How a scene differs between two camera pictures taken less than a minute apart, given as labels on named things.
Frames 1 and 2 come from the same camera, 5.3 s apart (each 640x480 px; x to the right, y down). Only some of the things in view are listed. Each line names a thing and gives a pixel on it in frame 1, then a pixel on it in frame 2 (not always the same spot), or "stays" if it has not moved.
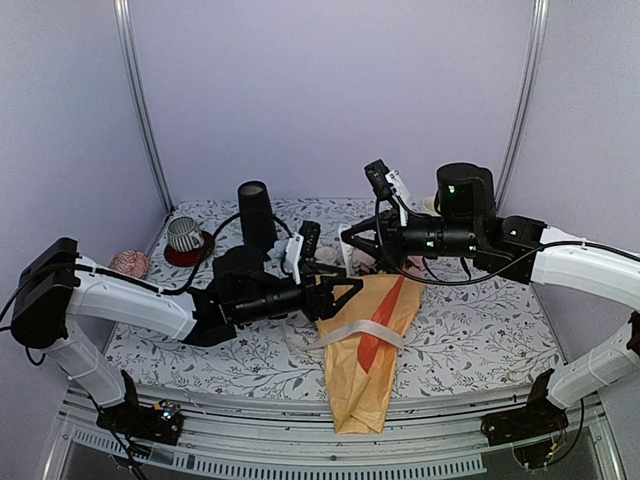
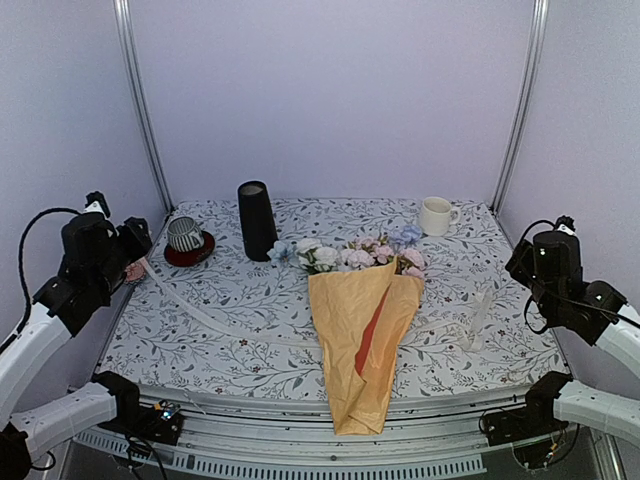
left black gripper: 325,306 -> 140,239
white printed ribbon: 383,332 -> 471,318
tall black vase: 258,224 stays
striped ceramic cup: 184,235 stays
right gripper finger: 370,246 -> 521,263
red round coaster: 192,256 stays
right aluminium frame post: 522,101 stays
